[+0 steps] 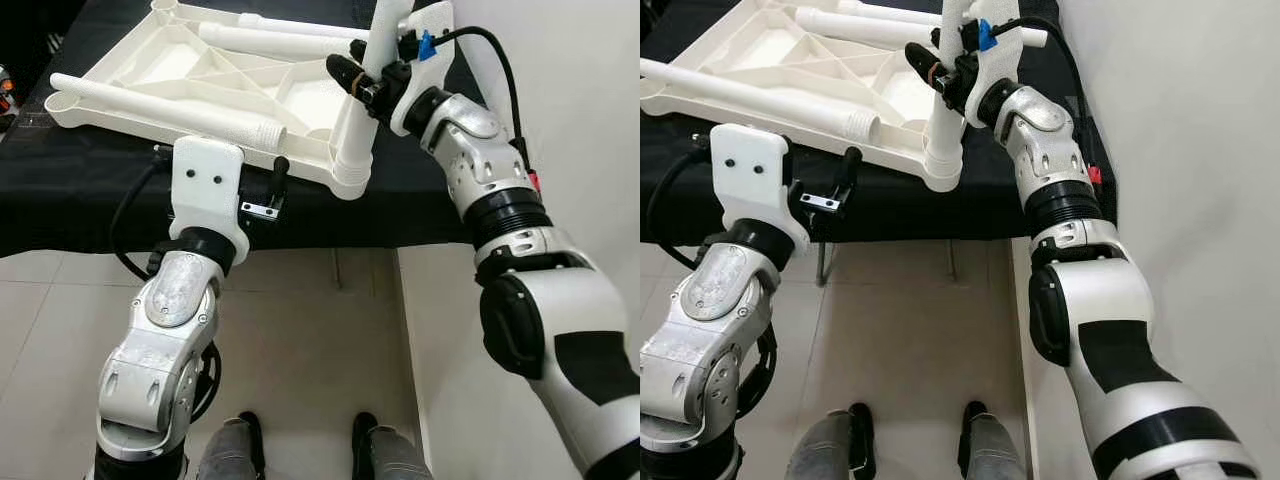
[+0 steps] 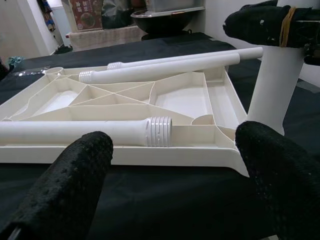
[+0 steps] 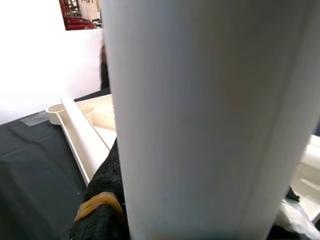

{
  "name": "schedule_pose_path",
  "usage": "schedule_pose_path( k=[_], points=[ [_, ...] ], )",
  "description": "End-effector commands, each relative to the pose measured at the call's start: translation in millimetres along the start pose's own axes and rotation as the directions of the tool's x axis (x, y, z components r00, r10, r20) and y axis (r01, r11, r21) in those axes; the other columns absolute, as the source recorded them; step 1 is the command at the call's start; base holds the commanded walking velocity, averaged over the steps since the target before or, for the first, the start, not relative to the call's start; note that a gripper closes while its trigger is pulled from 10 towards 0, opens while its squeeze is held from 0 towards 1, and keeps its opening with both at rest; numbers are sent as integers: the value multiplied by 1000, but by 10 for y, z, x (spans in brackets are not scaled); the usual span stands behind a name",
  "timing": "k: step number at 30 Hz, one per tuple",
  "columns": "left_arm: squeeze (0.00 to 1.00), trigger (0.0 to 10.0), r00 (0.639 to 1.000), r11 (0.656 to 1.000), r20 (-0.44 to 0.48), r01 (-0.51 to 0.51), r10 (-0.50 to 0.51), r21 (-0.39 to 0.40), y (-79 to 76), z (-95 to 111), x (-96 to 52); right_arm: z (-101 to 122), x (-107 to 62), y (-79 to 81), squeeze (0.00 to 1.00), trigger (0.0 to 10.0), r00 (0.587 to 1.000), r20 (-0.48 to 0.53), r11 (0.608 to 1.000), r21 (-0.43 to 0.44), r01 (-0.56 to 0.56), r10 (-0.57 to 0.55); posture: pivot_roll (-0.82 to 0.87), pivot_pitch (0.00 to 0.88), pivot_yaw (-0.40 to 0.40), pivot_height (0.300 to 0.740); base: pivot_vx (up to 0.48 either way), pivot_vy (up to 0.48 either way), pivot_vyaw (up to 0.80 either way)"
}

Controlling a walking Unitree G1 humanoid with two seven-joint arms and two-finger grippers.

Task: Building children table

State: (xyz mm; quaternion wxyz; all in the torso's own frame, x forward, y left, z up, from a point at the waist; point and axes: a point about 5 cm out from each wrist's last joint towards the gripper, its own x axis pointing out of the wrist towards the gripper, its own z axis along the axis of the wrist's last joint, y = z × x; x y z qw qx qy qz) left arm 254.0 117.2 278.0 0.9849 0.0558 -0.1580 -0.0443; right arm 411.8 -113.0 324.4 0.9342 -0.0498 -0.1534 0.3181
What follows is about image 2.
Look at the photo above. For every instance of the white plastic table leg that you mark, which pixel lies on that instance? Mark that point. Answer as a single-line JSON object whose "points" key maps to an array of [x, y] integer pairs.
{"points": [[250, 52], [275, 87], [162, 68], [87, 128]]}

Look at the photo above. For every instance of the black bag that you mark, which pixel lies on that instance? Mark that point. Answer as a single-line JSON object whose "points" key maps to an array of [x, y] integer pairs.
{"points": [[115, 15]]}

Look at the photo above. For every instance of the teal cloth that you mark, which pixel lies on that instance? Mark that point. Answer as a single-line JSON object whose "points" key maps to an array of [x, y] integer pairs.
{"points": [[15, 61]]}

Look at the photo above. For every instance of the large black bowl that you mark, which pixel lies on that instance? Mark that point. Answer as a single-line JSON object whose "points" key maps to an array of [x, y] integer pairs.
{"points": [[162, 23]]}

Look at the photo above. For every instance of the red printed carton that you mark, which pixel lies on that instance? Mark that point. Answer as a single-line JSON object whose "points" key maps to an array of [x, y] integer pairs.
{"points": [[85, 15]]}

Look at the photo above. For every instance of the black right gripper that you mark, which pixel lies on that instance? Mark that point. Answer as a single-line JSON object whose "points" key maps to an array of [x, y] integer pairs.
{"points": [[307, 35]]}

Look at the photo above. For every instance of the white plastic table top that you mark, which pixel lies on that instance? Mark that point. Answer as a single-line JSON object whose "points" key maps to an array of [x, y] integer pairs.
{"points": [[175, 102]]}

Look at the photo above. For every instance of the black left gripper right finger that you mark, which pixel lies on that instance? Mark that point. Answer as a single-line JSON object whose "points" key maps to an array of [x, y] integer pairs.
{"points": [[282, 180]]}

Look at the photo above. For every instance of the clear plastic wrapper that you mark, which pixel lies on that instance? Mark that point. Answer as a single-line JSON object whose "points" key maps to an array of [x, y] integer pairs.
{"points": [[30, 72]]}

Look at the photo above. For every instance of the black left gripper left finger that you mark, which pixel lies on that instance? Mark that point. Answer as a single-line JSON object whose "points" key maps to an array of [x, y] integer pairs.
{"points": [[62, 187]]}

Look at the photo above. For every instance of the black table cloth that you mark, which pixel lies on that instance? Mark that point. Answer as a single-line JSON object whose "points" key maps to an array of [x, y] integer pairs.
{"points": [[175, 200]]}

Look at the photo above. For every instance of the colourful hanging cloth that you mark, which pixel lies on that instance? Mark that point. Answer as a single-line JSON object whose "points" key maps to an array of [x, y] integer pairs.
{"points": [[48, 17]]}

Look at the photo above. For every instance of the beige woven cloth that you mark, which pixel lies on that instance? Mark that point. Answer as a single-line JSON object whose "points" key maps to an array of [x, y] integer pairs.
{"points": [[105, 37]]}

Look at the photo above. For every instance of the tan rubber band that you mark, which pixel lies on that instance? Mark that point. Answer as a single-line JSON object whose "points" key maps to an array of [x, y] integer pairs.
{"points": [[285, 27]]}

